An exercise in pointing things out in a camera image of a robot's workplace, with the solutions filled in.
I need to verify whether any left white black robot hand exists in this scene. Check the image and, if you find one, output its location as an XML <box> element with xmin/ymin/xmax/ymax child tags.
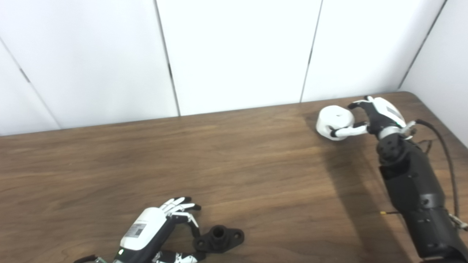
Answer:
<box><xmin>113</xmin><ymin>197</ymin><xmax>206</xmax><ymax>263</ymax></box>

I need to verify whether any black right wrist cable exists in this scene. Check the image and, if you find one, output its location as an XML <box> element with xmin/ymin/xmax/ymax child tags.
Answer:
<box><xmin>401</xmin><ymin>119</ymin><xmax>468</xmax><ymax>230</ymax></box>

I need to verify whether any round white block with holes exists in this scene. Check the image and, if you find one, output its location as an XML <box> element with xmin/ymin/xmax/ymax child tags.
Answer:
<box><xmin>316</xmin><ymin>105</ymin><xmax>355</xmax><ymax>141</ymax></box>

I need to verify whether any black flanged holder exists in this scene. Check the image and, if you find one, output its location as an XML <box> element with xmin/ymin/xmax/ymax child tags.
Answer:
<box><xmin>193</xmin><ymin>225</ymin><xmax>245</xmax><ymax>254</ymax></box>

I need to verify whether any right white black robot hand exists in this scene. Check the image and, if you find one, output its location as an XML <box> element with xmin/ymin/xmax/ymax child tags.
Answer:
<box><xmin>329</xmin><ymin>96</ymin><xmax>408</xmax><ymax>140</ymax></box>

